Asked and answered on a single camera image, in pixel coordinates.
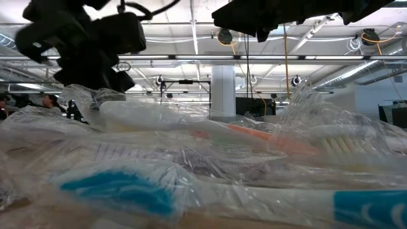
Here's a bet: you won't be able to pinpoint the blue white wrapped toothbrush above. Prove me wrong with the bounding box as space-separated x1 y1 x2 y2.
53 165 407 229

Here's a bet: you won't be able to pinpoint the person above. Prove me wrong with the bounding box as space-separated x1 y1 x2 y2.
0 94 11 121
41 94 64 116

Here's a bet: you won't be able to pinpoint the long ceiling light strip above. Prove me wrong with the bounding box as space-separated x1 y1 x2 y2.
0 54 407 62

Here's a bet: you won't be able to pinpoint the white square pillar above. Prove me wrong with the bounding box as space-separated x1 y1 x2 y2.
211 65 236 118

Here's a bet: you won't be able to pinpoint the black ceiling cable reel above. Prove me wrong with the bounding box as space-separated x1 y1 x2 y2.
217 28 233 46
361 27 381 46

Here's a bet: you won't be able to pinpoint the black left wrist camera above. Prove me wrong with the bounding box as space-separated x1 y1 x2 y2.
92 11 148 55

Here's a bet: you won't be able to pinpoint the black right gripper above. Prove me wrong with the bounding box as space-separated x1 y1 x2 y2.
211 0 344 43

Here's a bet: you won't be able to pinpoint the purple white wrapped toothbrush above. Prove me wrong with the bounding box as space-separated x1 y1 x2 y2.
92 139 287 179

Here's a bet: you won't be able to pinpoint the silver ventilation duct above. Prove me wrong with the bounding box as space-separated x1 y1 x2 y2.
313 39 407 90

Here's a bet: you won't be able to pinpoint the black hanging cable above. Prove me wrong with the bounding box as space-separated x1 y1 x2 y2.
243 33 254 99

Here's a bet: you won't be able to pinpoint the black monitor screen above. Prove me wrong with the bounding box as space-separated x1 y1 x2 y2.
235 97 277 117
378 101 407 130

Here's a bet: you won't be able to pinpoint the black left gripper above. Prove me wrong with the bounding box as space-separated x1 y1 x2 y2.
52 38 137 94

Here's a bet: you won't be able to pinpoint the black gantry frame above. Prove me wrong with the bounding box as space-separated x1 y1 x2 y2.
160 79 212 106

